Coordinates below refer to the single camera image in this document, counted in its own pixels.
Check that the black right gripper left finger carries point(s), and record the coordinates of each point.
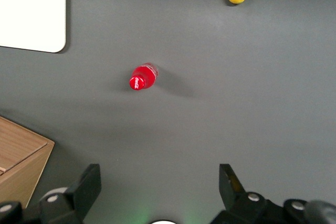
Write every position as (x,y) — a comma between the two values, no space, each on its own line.
(84,190)

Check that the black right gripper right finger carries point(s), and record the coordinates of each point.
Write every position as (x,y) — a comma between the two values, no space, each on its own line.
(231,197)

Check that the light wooden board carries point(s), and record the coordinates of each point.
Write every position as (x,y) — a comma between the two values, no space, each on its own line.
(18,155)

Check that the red cola bottle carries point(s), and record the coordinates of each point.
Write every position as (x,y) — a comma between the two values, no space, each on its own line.
(143,78)

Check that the white rectangular tray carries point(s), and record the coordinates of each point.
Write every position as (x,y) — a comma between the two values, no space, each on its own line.
(31,9)

